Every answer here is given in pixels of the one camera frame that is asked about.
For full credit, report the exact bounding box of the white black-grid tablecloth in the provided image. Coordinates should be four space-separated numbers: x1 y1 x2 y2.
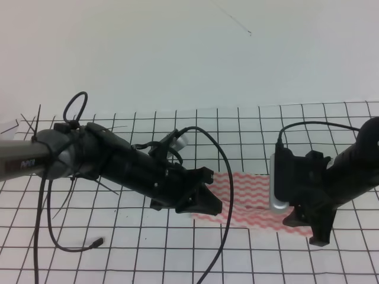
1 101 378 283

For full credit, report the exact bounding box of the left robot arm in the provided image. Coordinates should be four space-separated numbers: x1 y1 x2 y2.
1 122 222 215

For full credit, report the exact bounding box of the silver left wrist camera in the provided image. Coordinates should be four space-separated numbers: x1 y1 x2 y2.
161 131 188 152

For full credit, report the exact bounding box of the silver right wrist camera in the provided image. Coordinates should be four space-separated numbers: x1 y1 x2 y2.
269 154 289 215

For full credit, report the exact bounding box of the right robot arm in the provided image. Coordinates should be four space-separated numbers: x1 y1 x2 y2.
274 117 378 247

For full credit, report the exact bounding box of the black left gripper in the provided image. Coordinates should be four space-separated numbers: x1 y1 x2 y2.
100 153 223 215

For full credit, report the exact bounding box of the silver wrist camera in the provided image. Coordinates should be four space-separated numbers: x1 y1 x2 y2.
161 131 188 152
269 154 289 215

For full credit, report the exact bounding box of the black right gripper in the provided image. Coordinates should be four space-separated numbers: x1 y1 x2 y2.
282 151 341 246

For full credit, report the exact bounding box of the black left camera cable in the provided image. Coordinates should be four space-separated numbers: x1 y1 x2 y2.
34 126 235 284

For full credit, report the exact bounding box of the pink wavy striped towel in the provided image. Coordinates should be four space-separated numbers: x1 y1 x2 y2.
191 172 312 237

